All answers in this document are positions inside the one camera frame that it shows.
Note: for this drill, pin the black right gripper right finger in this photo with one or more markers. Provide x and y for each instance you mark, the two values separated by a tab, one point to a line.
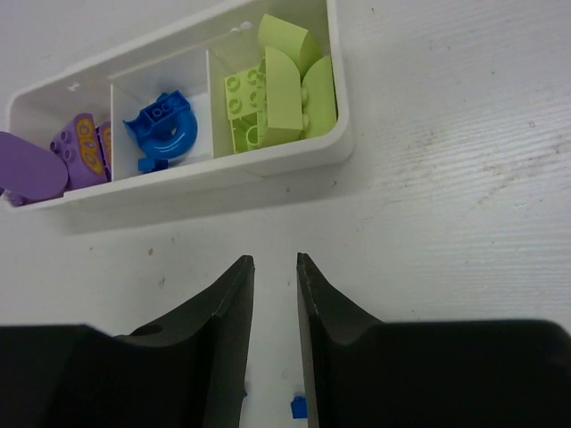
360	371

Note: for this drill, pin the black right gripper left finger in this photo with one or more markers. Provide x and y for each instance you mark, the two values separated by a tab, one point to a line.
183	369

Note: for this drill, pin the blue lego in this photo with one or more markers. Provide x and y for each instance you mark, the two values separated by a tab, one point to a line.
164	131

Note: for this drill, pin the purple rounded lego brick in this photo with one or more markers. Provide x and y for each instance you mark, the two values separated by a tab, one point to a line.
30	173

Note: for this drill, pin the green curved lego brick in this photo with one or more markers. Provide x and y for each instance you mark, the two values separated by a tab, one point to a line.
281	120

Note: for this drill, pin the purple butterfly lego brick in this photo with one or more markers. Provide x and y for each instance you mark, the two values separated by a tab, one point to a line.
77	145

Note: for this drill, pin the green square lego brick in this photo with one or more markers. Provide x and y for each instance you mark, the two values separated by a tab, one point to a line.
241	90

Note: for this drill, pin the white divided sorting tray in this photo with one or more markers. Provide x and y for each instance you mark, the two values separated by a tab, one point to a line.
193	56

